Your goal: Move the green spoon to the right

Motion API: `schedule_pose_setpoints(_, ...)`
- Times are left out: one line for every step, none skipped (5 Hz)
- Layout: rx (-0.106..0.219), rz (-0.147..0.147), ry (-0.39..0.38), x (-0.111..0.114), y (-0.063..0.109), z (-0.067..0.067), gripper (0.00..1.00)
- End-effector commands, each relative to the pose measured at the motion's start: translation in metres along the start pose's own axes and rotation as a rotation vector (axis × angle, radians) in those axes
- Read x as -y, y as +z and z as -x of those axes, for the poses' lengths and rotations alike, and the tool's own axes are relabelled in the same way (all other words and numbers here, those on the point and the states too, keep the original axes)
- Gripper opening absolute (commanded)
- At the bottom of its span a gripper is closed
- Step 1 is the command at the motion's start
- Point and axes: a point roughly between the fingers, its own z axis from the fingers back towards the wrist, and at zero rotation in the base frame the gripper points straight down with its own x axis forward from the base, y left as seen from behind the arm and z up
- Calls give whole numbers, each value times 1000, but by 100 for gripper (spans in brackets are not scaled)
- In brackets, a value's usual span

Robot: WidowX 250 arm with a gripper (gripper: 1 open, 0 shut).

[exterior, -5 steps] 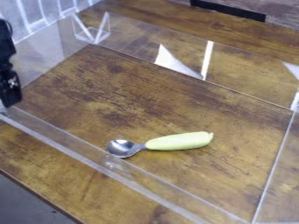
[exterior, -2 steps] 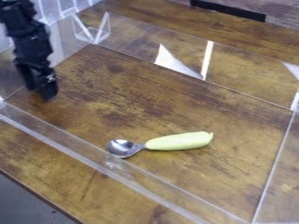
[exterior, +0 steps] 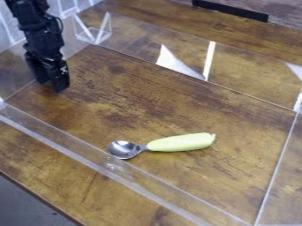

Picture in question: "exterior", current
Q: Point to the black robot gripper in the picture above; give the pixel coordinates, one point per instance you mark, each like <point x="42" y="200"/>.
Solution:
<point x="43" y="29"/>

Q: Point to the black bar in background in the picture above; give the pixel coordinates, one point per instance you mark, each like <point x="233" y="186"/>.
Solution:
<point x="258" y="16"/>

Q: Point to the green handled metal spoon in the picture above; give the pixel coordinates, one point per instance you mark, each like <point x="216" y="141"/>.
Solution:
<point x="126" y="150"/>

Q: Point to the clear acrylic enclosure walls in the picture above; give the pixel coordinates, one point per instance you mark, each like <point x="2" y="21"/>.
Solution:
<point x="161" y="69"/>

